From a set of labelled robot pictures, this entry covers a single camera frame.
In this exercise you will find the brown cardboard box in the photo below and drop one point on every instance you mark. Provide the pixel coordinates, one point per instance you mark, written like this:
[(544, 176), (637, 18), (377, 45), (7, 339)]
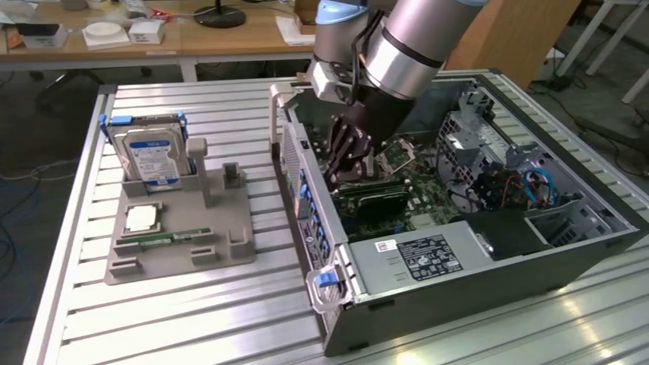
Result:
[(305, 9)]

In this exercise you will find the open grey PC case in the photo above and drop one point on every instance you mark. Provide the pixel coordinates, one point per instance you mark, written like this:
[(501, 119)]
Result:
[(456, 304)]

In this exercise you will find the perforated metal disk bay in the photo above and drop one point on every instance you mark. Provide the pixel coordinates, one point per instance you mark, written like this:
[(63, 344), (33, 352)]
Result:
[(466, 133)]

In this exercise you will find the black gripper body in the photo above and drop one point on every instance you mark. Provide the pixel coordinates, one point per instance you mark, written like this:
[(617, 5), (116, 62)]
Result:
[(380, 114)]

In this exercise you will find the white labelled cardboard box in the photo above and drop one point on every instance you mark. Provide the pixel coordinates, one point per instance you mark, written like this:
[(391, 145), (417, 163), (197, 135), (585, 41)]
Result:
[(145, 33)]

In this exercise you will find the black chair base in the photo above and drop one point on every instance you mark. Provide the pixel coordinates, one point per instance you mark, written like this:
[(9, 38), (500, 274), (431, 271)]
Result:
[(71, 78)]

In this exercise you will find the blue case latch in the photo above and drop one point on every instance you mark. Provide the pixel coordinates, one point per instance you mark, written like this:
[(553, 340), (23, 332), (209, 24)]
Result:
[(324, 279)]

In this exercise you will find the grey power supply unit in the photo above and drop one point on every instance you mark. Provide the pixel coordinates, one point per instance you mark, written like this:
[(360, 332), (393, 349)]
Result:
[(431, 254)]

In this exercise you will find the grey angled disk bay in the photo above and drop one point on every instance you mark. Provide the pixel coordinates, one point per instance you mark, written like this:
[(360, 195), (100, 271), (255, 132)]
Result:
[(568, 220)]

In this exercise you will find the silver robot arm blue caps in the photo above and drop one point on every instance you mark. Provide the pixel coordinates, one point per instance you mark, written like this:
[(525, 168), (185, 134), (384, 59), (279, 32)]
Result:
[(405, 57)]

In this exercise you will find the metal socket cover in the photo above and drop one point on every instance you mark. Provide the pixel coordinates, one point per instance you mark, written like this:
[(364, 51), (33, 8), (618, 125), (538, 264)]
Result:
[(400, 152)]

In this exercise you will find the white table frame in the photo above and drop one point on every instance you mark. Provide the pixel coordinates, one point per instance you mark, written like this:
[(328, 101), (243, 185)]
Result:
[(608, 42)]

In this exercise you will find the white folded paper box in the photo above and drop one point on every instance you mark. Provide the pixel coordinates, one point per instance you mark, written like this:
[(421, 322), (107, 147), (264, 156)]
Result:
[(293, 34)]

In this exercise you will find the wooden desk white frame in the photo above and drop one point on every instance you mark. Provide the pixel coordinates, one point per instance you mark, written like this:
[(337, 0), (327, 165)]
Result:
[(228, 38)]

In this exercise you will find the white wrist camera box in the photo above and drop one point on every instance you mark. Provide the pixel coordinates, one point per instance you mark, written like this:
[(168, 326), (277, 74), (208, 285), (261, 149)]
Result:
[(329, 83)]

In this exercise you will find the green RAM stick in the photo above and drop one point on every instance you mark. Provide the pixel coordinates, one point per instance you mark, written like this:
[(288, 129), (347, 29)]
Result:
[(161, 236)]

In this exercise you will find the grey cup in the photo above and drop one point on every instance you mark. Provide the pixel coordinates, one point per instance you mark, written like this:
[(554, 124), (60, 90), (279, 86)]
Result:
[(75, 4)]

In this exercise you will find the grey plastic parts rack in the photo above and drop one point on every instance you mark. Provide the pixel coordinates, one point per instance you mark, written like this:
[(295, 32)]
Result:
[(167, 262)]

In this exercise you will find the white box black top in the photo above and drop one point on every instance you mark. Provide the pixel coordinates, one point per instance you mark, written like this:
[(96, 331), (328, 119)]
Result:
[(43, 36)]

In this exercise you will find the white round part square base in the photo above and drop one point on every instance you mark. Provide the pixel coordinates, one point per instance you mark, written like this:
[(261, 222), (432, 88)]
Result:
[(105, 36)]

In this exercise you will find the silver CPU chip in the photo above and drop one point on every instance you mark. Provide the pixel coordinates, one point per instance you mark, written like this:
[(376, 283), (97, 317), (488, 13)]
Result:
[(141, 219)]

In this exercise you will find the wooden cabinet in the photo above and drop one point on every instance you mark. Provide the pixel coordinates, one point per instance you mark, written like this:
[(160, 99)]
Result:
[(517, 38)]

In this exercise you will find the green motherboard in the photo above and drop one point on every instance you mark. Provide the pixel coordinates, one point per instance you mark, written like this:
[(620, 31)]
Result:
[(431, 197)]

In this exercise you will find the hard disk in blue caddy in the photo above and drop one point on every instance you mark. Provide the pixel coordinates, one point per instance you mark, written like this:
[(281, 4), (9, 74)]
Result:
[(149, 159)]

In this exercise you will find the black round lamp base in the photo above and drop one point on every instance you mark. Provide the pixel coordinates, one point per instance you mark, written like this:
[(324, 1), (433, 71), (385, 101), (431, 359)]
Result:
[(220, 18)]

